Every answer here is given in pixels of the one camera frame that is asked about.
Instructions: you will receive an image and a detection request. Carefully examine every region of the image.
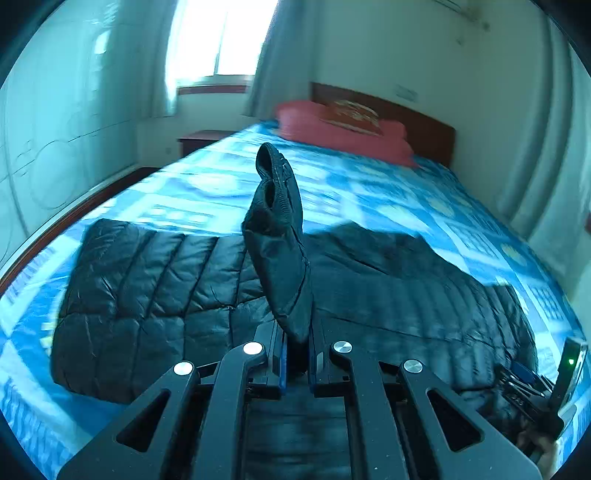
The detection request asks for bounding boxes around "brown wooden headboard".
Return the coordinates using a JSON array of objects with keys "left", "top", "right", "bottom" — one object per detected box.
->
[{"left": 309, "top": 82, "right": 456, "bottom": 168}]

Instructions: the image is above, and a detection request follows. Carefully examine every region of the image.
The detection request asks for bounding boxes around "pink pillow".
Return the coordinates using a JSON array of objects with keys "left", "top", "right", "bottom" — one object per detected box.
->
[{"left": 276, "top": 100, "right": 419, "bottom": 168}]

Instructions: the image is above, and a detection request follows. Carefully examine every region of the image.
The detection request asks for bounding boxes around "person's right hand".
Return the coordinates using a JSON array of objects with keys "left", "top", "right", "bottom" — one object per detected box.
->
[{"left": 516, "top": 427, "right": 561, "bottom": 480}]

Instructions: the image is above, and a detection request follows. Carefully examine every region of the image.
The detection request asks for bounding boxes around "red embroidered pillow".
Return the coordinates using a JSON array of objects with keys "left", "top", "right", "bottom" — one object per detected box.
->
[{"left": 323, "top": 99, "right": 386, "bottom": 137}]

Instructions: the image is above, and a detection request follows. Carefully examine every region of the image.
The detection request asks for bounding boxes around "black puffer jacket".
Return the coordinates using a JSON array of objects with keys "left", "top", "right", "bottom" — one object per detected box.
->
[{"left": 50, "top": 142, "right": 539, "bottom": 480}]

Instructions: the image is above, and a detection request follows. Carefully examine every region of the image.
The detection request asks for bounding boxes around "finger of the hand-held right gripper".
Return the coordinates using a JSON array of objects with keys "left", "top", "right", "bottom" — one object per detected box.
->
[
  {"left": 510, "top": 361, "right": 556, "bottom": 394},
  {"left": 498, "top": 367, "right": 548, "bottom": 418}
]

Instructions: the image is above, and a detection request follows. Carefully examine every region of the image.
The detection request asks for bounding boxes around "white wardrobe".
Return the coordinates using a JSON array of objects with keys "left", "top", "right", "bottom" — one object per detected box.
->
[{"left": 0, "top": 0, "right": 139, "bottom": 273}]

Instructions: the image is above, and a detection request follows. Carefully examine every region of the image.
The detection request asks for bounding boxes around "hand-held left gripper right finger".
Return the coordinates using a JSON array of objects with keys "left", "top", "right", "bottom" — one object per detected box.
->
[{"left": 308, "top": 320, "right": 543, "bottom": 480}]

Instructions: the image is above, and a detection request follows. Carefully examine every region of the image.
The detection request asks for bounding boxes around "bright glass window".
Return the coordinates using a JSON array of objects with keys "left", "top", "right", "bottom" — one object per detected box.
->
[{"left": 171, "top": 0, "right": 280, "bottom": 79}]

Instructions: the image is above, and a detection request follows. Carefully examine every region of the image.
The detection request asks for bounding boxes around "brown wooden nightstand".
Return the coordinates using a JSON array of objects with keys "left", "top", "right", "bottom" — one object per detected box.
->
[{"left": 178, "top": 130, "right": 236, "bottom": 158}]

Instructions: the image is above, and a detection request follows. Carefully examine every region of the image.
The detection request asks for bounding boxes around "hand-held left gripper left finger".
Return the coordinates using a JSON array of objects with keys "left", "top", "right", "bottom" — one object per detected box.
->
[{"left": 58, "top": 320, "right": 288, "bottom": 480}]

